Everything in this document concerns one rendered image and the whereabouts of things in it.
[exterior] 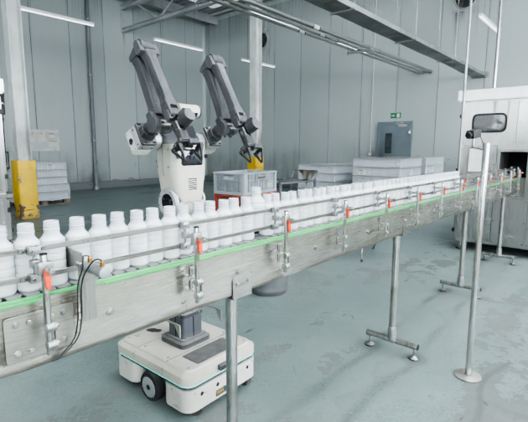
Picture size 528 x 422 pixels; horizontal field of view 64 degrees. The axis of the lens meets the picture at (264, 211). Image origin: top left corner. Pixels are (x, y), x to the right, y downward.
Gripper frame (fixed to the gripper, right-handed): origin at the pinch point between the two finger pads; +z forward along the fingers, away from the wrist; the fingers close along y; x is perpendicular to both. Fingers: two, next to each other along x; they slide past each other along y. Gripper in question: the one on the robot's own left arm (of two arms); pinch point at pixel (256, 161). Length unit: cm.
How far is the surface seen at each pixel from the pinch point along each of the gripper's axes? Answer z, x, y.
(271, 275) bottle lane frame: 59, -17, -45
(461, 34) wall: -333, -34, 986
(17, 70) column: -468, 550, 190
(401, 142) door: -166, 211, 997
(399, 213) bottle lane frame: 51, -31, 76
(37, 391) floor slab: 70, 143, -76
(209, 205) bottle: 30, -26, -73
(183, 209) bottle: 30, -25, -85
